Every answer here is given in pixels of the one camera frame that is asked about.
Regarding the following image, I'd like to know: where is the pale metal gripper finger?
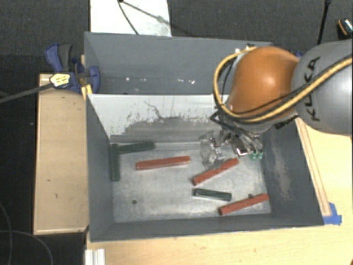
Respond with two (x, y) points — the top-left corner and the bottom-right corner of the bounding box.
(199, 131), (221, 149)
(201, 146), (223, 168)

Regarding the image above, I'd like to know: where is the red-brown flat block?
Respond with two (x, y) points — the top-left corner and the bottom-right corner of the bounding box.
(191, 157), (240, 187)
(135, 155), (192, 172)
(218, 193), (270, 217)

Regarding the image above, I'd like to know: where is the dark green flat block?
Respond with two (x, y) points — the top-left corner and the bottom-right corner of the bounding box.
(110, 144), (121, 182)
(192, 188), (233, 202)

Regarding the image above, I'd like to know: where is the grey metal bin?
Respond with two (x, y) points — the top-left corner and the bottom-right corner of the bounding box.
(83, 31), (325, 243)

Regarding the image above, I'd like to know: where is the pale wood flat board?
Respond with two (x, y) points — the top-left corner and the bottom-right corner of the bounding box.
(33, 73), (90, 236)

